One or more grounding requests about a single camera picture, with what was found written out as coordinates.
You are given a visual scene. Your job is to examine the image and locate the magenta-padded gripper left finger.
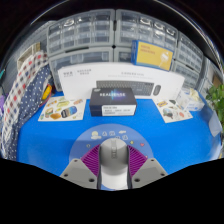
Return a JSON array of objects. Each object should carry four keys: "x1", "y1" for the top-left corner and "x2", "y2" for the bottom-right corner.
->
[{"x1": 59, "y1": 143, "x2": 102, "y2": 190}]

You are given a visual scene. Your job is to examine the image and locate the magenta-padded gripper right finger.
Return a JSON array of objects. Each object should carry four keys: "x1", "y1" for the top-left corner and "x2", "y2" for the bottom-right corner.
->
[{"x1": 127, "y1": 144, "x2": 169, "y2": 190}]

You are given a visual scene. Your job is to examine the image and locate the grey white computer mouse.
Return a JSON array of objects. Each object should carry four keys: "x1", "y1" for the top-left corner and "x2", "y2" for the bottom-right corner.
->
[{"x1": 99, "y1": 137, "x2": 130, "y2": 191}]

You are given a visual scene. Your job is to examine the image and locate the round blue rabbit mouse pad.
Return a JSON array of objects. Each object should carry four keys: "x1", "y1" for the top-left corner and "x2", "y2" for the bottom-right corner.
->
[{"x1": 68, "y1": 123, "x2": 155, "y2": 173}]

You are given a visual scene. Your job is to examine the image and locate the white blue glove box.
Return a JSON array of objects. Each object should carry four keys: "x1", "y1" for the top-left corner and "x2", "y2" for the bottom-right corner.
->
[{"x1": 176, "y1": 88, "x2": 206, "y2": 112}]

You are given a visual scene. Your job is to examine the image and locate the white plant pot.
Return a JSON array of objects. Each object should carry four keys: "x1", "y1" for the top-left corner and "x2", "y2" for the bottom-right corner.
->
[{"x1": 208, "y1": 109, "x2": 224, "y2": 138}]

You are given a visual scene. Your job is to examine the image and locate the small black box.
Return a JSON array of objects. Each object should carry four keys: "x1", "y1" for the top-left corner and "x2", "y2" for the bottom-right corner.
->
[{"x1": 88, "y1": 87, "x2": 138, "y2": 118}]

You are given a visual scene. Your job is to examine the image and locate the navy polka dot cloth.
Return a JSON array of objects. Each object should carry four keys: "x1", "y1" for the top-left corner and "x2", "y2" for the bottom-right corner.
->
[{"x1": 6, "y1": 64, "x2": 53, "y2": 161}]

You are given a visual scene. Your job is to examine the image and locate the cream disposable glove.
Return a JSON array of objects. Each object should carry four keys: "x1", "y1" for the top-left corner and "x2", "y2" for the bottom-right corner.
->
[{"x1": 188, "y1": 88, "x2": 201, "y2": 99}]

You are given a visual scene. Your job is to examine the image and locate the long white keyboard box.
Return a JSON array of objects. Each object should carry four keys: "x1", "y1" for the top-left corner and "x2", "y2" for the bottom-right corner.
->
[{"x1": 57, "y1": 62, "x2": 186, "y2": 100}]

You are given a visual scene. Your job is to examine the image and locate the green leafy plant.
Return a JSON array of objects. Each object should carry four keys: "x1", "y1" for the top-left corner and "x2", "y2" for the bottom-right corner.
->
[{"x1": 205, "y1": 83, "x2": 224, "y2": 134}]

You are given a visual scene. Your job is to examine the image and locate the red blue checkered cloth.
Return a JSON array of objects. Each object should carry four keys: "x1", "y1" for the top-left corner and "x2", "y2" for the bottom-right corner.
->
[{"x1": 0, "y1": 49, "x2": 49, "y2": 158}]

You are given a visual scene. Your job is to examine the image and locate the yellow and blue box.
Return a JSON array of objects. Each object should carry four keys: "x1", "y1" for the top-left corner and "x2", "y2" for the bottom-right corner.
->
[{"x1": 130, "y1": 39, "x2": 175, "y2": 72}]

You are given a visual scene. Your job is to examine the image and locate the cream woven basket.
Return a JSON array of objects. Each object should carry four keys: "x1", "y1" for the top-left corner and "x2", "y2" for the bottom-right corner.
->
[{"x1": 16, "y1": 42, "x2": 42, "y2": 71}]

